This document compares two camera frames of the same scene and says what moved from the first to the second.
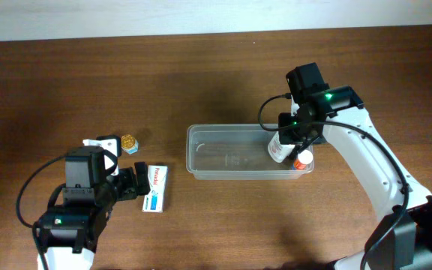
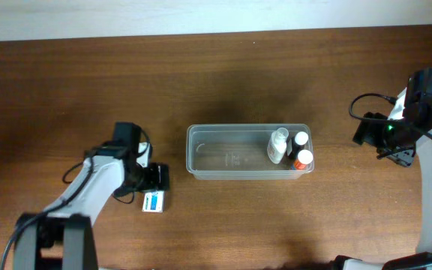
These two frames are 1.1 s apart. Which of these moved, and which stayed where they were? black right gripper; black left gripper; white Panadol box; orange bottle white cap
Moved: black left gripper; black right gripper
Stayed: orange bottle white cap; white Panadol box
